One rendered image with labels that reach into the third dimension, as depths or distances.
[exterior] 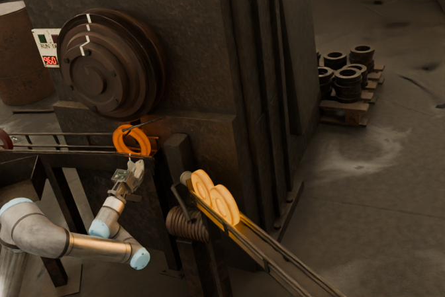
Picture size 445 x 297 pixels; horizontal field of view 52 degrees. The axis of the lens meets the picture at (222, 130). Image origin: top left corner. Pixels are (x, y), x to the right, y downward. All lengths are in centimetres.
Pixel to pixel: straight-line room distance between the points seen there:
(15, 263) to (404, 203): 199
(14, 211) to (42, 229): 13
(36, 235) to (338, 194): 181
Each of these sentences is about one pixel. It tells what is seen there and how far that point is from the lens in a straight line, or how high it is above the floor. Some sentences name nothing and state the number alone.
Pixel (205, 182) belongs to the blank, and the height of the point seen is 77.
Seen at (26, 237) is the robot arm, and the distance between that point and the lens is 150.
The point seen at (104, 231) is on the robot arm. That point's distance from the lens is 173.
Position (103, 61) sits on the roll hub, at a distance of 175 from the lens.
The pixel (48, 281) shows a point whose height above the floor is 1.
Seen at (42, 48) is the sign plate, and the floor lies 115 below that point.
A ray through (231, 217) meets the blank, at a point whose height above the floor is 72.
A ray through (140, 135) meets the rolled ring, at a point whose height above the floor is 81.
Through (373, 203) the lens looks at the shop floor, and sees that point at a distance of 273.
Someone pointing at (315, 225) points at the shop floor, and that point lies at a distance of 258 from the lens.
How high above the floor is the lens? 176
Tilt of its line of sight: 30 degrees down
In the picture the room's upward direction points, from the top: 10 degrees counter-clockwise
